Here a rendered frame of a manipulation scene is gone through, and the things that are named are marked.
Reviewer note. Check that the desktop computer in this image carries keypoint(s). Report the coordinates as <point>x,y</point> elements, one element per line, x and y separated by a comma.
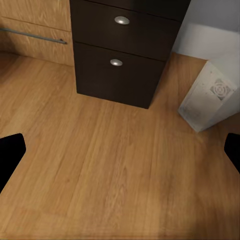
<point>215,94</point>

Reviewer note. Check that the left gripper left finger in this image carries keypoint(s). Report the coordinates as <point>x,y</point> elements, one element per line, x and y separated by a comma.
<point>12,149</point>

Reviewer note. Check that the cabinet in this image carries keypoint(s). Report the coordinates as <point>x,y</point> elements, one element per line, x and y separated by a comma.
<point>121,47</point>
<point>37,28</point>

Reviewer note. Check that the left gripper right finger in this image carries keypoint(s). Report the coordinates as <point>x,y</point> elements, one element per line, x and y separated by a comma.
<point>232,149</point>

